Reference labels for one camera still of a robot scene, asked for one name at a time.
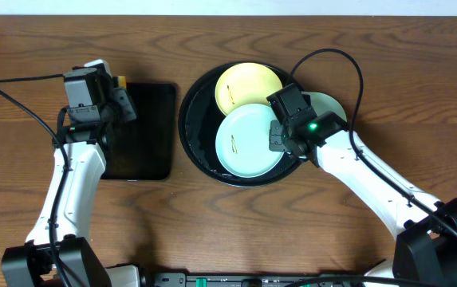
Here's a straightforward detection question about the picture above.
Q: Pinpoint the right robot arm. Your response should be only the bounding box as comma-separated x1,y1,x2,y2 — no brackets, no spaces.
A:
267,84,457,286

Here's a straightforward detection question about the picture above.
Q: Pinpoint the black rectangular tray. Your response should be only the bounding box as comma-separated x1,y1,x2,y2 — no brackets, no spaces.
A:
101,83,177,180

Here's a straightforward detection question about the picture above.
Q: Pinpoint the yellow plate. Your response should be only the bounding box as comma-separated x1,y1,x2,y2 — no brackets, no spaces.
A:
215,62,283,116

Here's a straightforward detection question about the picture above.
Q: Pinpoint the mint plate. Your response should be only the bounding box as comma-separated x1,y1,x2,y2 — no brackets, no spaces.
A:
215,104,283,178
302,92,347,122

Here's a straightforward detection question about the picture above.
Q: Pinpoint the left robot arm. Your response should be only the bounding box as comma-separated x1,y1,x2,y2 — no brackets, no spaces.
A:
1,59,141,286

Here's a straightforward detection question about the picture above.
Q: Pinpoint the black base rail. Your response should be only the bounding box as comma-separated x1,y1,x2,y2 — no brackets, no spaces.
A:
152,272,372,287

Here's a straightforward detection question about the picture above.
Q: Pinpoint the black round tray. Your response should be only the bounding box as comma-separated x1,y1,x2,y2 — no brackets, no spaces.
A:
178,62,301,187

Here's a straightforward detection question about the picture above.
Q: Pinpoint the green yellow sponge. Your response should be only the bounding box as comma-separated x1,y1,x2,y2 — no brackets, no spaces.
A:
116,76,127,88

